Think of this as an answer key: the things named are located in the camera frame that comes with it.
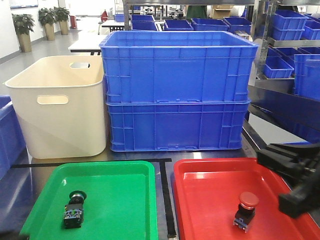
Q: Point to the lower stacked blue crate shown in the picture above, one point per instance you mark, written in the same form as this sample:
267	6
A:
177	127

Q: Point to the green push button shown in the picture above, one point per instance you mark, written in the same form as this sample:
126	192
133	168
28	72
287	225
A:
73	215

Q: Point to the green plastic tray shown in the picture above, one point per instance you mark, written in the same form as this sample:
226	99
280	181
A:
100	200

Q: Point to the stacked blue crate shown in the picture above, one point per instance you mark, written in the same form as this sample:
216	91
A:
177	127
149	67

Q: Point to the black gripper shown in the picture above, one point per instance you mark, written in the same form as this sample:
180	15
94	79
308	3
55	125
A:
299	165

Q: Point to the potted plant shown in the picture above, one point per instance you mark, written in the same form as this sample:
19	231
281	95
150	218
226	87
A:
23	25

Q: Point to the red plastic tray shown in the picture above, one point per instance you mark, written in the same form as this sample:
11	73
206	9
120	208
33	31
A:
206	194

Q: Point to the upper stacked blue crate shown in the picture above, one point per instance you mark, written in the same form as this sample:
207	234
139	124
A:
149	67

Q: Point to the cream plastic basket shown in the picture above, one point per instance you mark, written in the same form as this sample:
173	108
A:
59	103

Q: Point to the red push button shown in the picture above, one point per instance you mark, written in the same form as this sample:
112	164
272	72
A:
248	202

